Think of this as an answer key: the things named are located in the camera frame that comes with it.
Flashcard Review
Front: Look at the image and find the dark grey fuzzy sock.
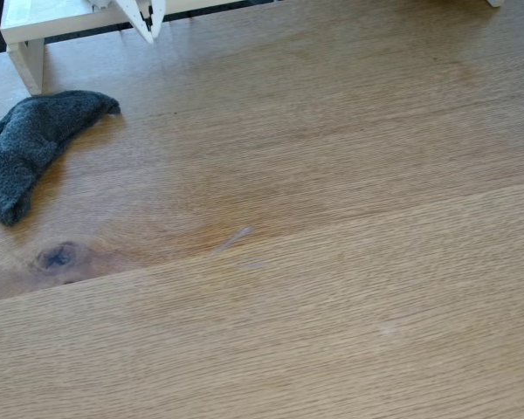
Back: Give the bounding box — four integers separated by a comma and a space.
0, 89, 122, 227

